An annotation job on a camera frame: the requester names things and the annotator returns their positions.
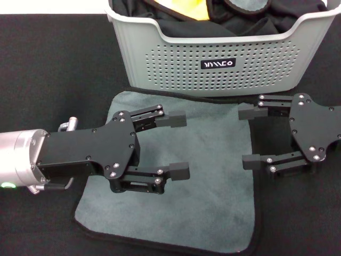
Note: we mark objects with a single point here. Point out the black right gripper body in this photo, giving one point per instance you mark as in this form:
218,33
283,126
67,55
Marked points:
311,125

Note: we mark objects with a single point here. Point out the yellow towel with black trim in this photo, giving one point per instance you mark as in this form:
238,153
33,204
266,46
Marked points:
194,10

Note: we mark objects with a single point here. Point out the grey perforated plastic storage box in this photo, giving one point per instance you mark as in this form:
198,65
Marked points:
186,48

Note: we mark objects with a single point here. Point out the black tablecloth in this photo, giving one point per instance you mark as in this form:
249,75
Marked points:
53,66

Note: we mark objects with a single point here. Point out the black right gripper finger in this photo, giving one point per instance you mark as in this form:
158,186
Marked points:
251,162
249,113

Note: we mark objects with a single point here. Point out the silver elbow connector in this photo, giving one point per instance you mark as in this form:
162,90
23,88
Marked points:
69,124

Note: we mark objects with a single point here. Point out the grey towel with black trim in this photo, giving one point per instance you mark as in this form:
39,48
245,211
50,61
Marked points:
247,4

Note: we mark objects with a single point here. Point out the black cloth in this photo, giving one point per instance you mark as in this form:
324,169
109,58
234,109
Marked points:
266,25

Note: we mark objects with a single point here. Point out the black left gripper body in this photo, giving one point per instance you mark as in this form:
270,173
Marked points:
93,149

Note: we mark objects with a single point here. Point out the yellow and grey towel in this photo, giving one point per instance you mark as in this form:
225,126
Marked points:
207,160

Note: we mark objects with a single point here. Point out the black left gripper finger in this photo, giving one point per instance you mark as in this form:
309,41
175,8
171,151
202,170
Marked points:
173,120
179,172

